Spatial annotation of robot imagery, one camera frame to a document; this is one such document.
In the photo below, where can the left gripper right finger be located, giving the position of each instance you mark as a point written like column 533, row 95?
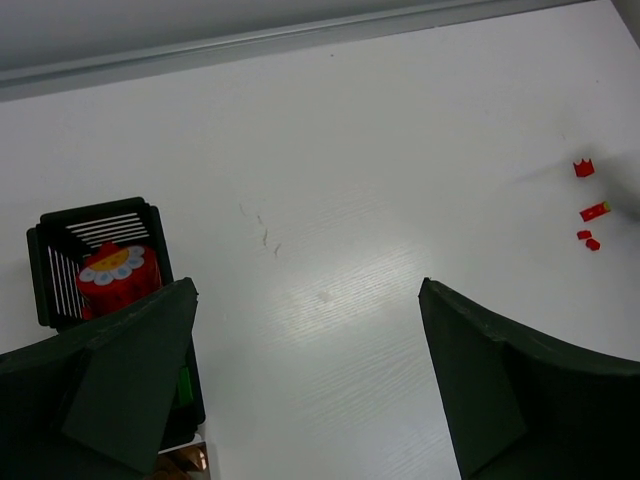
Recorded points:
column 521, row 404

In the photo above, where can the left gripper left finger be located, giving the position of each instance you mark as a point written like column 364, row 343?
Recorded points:
column 93, row 402

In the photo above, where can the green lego brick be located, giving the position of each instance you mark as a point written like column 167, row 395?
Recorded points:
column 184, row 388

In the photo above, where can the red round flower lego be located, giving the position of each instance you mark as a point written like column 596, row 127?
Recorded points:
column 115, row 277

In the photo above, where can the black slotted container near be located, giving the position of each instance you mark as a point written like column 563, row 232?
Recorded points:
column 187, row 411

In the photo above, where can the black slotted container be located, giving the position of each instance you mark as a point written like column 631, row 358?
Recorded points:
column 61, row 241
column 187, row 411

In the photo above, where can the black slotted container far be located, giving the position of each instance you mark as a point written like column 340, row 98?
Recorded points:
column 61, row 241

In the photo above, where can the small red lego piece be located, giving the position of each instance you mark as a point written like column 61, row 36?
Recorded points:
column 595, row 211

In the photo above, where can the small red crown lego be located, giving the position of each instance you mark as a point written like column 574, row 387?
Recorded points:
column 584, row 168

